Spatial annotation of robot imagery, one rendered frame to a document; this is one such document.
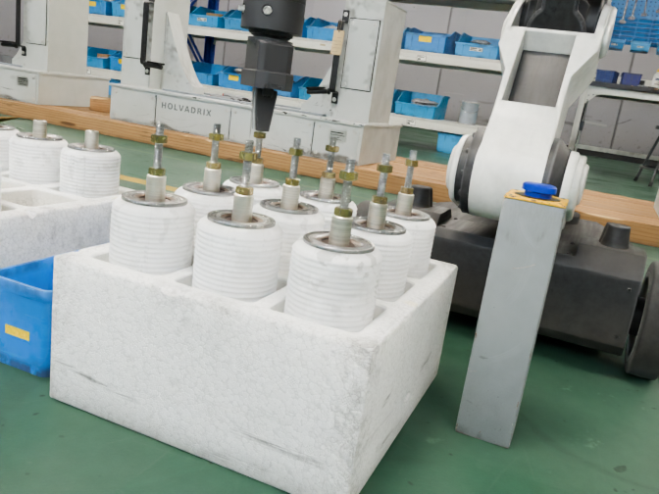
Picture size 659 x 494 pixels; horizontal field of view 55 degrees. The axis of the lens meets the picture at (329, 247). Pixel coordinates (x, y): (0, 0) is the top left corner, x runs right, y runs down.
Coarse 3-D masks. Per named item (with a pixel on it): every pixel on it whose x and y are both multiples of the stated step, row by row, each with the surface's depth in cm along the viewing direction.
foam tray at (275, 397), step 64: (64, 256) 72; (192, 256) 79; (64, 320) 73; (128, 320) 69; (192, 320) 65; (256, 320) 62; (384, 320) 66; (64, 384) 74; (128, 384) 70; (192, 384) 67; (256, 384) 64; (320, 384) 61; (384, 384) 66; (192, 448) 68; (256, 448) 65; (320, 448) 62; (384, 448) 73
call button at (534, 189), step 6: (522, 186) 76; (528, 186) 74; (534, 186) 74; (540, 186) 74; (546, 186) 74; (552, 186) 74; (528, 192) 75; (534, 192) 74; (540, 192) 74; (546, 192) 74; (552, 192) 74; (546, 198) 74
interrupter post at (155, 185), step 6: (150, 180) 72; (156, 180) 72; (162, 180) 73; (150, 186) 72; (156, 186) 72; (162, 186) 73; (150, 192) 73; (156, 192) 73; (162, 192) 73; (150, 198) 73; (156, 198) 73; (162, 198) 73
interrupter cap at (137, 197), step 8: (128, 192) 74; (136, 192) 75; (144, 192) 76; (168, 192) 77; (128, 200) 71; (136, 200) 71; (144, 200) 72; (168, 200) 75; (176, 200) 74; (184, 200) 74
